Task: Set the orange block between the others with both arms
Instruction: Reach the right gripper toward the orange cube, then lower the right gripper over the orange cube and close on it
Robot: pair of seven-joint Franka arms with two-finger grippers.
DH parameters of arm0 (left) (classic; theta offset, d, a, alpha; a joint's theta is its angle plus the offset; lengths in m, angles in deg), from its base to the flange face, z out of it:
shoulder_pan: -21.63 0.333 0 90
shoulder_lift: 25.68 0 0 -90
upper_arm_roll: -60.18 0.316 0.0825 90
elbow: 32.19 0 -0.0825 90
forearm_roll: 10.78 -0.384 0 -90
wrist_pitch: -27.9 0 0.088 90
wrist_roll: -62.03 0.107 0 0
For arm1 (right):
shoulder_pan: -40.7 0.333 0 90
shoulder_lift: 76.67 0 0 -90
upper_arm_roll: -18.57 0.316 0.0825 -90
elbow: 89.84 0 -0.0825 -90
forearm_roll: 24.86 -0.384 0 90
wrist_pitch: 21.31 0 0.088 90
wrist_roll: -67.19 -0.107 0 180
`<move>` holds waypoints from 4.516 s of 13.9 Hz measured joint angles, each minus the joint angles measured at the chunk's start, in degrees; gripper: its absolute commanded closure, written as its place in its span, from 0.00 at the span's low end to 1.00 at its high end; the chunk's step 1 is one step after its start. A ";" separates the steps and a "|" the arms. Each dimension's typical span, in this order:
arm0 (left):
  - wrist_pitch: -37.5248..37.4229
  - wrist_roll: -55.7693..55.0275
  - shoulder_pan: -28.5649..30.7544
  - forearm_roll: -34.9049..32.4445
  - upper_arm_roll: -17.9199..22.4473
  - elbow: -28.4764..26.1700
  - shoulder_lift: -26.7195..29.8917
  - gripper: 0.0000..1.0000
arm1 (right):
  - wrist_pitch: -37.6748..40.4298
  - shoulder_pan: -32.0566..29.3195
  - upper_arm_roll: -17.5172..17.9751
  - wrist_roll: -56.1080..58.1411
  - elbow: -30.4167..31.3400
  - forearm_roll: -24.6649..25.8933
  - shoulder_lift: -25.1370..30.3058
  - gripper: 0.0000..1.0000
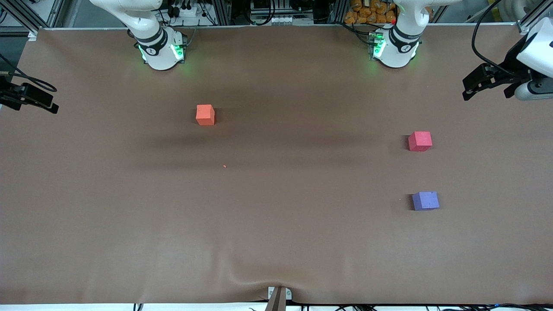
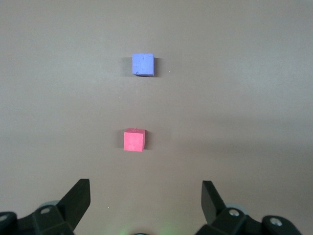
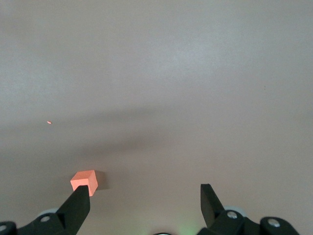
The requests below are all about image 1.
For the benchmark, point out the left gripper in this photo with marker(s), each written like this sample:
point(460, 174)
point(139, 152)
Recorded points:
point(513, 59)

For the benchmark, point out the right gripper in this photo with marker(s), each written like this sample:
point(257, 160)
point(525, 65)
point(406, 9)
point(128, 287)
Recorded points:
point(7, 92)

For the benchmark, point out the orange foam block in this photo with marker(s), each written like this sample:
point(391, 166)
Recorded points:
point(204, 115)

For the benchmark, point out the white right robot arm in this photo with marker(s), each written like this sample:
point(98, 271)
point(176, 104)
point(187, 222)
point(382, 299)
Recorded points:
point(157, 52)

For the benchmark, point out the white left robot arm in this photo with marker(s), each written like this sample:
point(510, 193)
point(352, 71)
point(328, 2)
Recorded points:
point(399, 49)

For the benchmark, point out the grey rounded machine part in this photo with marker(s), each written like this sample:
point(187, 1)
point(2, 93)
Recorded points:
point(516, 8)

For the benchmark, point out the red foam block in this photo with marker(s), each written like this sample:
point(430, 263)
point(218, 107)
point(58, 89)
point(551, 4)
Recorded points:
point(420, 141)

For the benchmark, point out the purple foam block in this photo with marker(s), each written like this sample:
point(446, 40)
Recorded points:
point(425, 201)

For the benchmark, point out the bag of orange items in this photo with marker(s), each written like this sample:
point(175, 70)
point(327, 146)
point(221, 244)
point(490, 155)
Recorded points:
point(367, 13)

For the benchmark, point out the white power strip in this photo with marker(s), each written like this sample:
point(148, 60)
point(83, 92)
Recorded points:
point(188, 11)

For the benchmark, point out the brown table cover cloth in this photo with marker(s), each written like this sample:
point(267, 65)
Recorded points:
point(276, 224)

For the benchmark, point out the brown wooden bar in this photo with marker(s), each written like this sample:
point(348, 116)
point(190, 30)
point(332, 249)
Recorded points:
point(277, 302)

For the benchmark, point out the aluminium frame post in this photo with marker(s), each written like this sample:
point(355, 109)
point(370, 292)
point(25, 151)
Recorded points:
point(533, 19)
point(21, 15)

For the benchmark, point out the silver metal clamp bracket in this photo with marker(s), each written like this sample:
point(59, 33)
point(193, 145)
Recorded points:
point(272, 292)

